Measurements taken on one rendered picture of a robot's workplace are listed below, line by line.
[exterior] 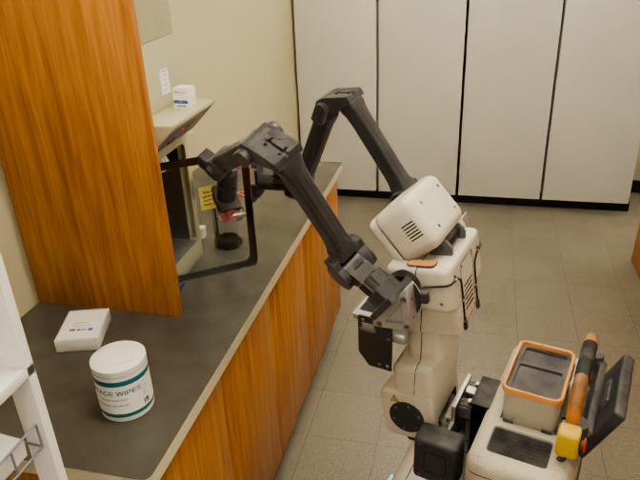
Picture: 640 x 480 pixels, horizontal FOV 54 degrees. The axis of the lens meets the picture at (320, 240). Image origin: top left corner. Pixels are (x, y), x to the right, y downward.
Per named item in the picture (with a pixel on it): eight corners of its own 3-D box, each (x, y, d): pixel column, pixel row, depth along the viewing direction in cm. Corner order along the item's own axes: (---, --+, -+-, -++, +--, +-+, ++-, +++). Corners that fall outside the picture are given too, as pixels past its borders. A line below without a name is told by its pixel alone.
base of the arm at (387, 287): (393, 302, 146) (412, 278, 155) (368, 277, 146) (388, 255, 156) (373, 322, 151) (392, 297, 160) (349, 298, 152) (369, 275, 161)
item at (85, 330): (56, 352, 179) (53, 341, 177) (71, 321, 193) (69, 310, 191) (99, 350, 179) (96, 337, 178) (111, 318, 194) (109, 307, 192)
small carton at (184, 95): (174, 108, 193) (171, 88, 191) (182, 103, 198) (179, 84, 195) (189, 108, 192) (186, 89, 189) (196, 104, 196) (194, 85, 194)
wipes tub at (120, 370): (90, 418, 154) (77, 369, 147) (118, 384, 165) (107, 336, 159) (139, 426, 151) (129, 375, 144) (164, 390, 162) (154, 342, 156)
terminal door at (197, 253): (166, 285, 201) (146, 165, 183) (257, 263, 211) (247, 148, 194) (167, 286, 200) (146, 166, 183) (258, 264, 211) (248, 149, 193)
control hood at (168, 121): (139, 160, 181) (133, 126, 177) (186, 128, 209) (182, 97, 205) (176, 161, 179) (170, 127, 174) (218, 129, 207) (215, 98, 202)
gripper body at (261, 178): (257, 164, 223) (277, 165, 221) (260, 190, 227) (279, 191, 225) (251, 170, 217) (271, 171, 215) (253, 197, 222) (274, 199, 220)
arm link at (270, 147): (262, 157, 128) (296, 126, 130) (230, 146, 138) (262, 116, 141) (355, 294, 154) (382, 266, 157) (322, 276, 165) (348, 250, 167)
